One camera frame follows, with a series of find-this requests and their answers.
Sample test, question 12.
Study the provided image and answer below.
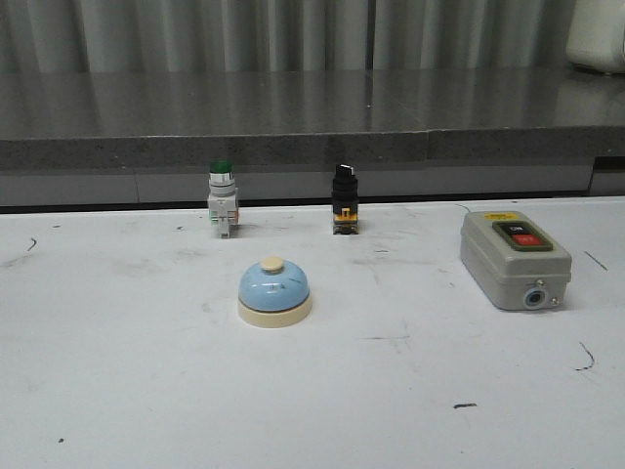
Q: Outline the green push button switch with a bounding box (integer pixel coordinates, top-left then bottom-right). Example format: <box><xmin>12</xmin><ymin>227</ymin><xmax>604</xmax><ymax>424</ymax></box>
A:
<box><xmin>207</xmin><ymin>160</ymin><xmax>239</xmax><ymax>238</ymax></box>

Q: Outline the grey on-off switch box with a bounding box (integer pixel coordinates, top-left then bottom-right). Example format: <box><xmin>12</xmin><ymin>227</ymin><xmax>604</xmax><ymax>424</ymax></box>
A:
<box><xmin>460</xmin><ymin>211</ymin><xmax>572</xmax><ymax>311</ymax></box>

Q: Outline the blue cream call bell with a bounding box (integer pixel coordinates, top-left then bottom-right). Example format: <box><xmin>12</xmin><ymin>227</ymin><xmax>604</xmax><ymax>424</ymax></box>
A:
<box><xmin>238</xmin><ymin>256</ymin><xmax>313</xmax><ymax>328</ymax></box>

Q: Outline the black selector switch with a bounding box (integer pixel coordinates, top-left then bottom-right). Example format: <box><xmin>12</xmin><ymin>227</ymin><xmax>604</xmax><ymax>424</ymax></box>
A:
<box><xmin>332</xmin><ymin>164</ymin><xmax>358</xmax><ymax>235</ymax></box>

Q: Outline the grey stone counter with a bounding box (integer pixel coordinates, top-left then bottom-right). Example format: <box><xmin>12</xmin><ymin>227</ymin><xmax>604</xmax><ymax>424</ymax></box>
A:
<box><xmin>1</xmin><ymin>67</ymin><xmax>624</xmax><ymax>171</ymax></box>

